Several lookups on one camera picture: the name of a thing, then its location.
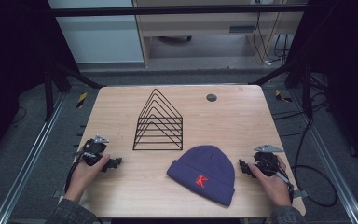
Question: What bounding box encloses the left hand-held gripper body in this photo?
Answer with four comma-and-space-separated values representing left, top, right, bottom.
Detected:
74, 133, 110, 166

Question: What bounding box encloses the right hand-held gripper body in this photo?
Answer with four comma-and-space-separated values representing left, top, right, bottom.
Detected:
253, 143, 285, 178

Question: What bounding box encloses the person's left hand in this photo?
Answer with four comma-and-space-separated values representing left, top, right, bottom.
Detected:
62, 154, 111, 204

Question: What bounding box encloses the person's right hand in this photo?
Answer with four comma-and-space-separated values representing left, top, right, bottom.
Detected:
248, 154, 293, 208

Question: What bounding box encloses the purple knit beanie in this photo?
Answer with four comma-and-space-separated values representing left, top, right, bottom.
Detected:
166, 145, 236, 207

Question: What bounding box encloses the yellow black striped tape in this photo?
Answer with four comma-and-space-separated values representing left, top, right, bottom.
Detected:
274, 89, 294, 104
76, 91, 89, 109

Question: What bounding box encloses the black metal stand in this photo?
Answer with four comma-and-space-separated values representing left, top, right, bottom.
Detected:
247, 59, 313, 119
42, 60, 106, 123

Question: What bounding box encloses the white cabinet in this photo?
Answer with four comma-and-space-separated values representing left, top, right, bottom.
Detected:
48, 0, 145, 64

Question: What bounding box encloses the black curtain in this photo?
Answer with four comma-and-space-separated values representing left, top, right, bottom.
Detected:
287, 0, 358, 174
0, 0, 79, 171

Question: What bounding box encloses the dark object under desk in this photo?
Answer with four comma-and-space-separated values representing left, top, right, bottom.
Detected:
158, 35, 194, 45

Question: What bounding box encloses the light wooden desk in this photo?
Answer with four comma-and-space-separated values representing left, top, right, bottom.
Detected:
132, 0, 307, 67

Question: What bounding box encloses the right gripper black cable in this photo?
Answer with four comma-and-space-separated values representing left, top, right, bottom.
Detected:
272, 163, 296, 204

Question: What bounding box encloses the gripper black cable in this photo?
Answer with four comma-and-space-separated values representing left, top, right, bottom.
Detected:
63, 150, 88, 194
272, 163, 296, 204

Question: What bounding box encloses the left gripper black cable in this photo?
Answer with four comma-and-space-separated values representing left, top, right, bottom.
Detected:
63, 150, 88, 194

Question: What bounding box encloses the black wire rack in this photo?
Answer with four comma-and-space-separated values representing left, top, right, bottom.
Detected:
132, 88, 185, 151

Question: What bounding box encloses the black looped floor cable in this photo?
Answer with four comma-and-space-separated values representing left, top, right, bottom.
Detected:
291, 102, 339, 208

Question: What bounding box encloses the aluminium floor rail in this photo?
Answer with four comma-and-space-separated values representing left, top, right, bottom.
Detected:
292, 90, 358, 224
0, 92, 67, 224

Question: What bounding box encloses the black hanging cable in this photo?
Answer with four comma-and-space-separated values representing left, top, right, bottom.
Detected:
252, 11, 273, 64

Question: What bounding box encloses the black horizontal frame bar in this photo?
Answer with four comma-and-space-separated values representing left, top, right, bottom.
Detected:
49, 4, 310, 18

